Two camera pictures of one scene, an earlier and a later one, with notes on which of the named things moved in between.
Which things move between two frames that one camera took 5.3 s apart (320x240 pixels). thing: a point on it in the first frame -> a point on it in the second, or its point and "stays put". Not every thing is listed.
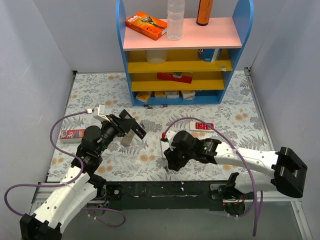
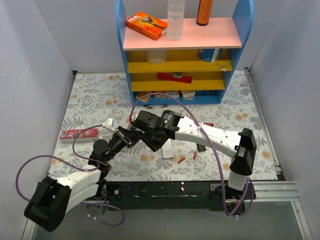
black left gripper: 122,124 -> 124,135
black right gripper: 169,158 -> 149,139
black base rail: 172,196 stays put
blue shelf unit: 195,70 stays put
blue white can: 210,55 stays put
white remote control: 164,145 stays put
